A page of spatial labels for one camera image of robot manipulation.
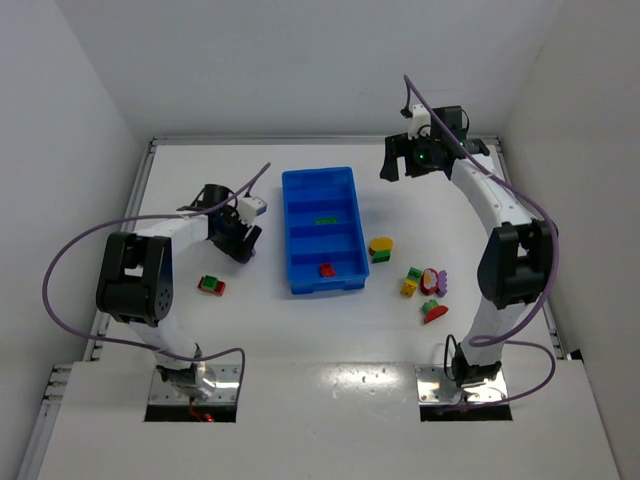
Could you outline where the metal base plate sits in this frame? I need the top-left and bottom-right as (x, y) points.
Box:
(415, 364), (508, 408)
(148, 363), (241, 406)

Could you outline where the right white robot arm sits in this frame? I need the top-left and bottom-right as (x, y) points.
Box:
(380, 104), (557, 387)

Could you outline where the green striped lego brick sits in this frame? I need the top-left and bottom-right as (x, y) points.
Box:
(406, 267), (423, 283)

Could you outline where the red lego brick left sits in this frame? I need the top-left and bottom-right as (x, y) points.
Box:
(197, 275), (226, 296)

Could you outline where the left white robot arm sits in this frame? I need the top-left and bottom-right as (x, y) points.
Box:
(96, 184), (267, 401)

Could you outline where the yellow oval lego piece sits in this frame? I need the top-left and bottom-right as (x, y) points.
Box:
(368, 236), (393, 255)

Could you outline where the red half round lego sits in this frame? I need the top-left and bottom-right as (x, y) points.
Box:
(423, 305), (449, 325)

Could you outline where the yellow lego brick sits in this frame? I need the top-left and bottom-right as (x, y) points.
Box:
(400, 279), (418, 298)

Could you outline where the red white flower lego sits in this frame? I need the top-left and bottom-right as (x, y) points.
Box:
(419, 268), (438, 296)

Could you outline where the green small lego brick right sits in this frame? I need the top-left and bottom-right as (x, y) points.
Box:
(421, 300), (439, 314)

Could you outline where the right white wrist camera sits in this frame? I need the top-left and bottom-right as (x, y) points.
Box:
(400, 104), (431, 140)

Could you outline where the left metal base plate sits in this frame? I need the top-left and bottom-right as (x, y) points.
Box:
(148, 363), (241, 406)

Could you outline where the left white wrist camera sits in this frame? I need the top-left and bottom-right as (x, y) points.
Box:
(236, 196), (268, 224)

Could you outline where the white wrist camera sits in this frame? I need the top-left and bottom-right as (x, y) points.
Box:
(236, 196), (268, 224)
(400, 104), (431, 140)

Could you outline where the small red lego brick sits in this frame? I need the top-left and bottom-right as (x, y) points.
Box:
(319, 262), (336, 278)

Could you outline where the green sloped lego brick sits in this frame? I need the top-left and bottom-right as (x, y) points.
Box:
(372, 250), (391, 264)

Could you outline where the blue divided plastic bin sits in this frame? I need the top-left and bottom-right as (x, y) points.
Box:
(281, 167), (369, 295)

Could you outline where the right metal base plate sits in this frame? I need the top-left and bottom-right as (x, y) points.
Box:
(415, 364), (508, 408)

